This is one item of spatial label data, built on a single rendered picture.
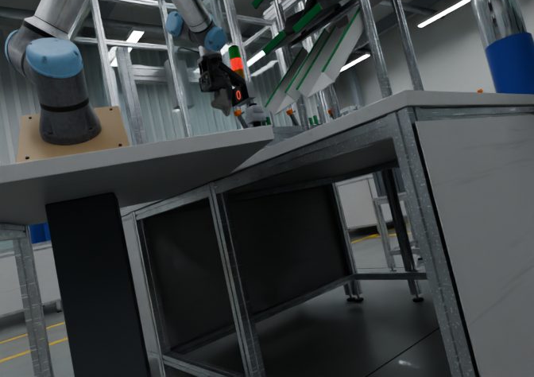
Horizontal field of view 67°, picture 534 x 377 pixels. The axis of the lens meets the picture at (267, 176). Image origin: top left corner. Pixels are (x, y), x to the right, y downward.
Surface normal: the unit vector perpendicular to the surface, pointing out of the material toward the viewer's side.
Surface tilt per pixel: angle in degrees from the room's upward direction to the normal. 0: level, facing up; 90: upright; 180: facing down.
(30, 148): 43
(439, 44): 90
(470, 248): 90
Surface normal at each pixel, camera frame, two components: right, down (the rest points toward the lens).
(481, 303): 0.61, -0.20
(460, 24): -0.78, 0.12
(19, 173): 0.29, -0.15
